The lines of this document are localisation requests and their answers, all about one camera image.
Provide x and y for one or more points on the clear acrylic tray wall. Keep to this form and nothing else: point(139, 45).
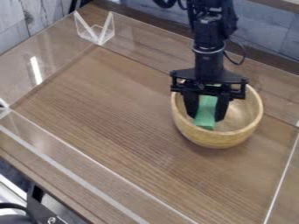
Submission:
point(101, 197)

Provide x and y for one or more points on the black table frame bracket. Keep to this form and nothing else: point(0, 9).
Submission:
point(41, 213)

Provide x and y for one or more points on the wooden bowl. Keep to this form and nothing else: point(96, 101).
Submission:
point(232, 131)

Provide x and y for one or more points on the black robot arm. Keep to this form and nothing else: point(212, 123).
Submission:
point(212, 22)

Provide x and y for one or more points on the clear acrylic stand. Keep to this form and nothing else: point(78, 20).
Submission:
point(96, 34)

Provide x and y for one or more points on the green rectangular stick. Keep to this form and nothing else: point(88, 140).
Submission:
point(204, 117)

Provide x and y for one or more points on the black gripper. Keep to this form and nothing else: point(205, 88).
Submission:
point(208, 79)

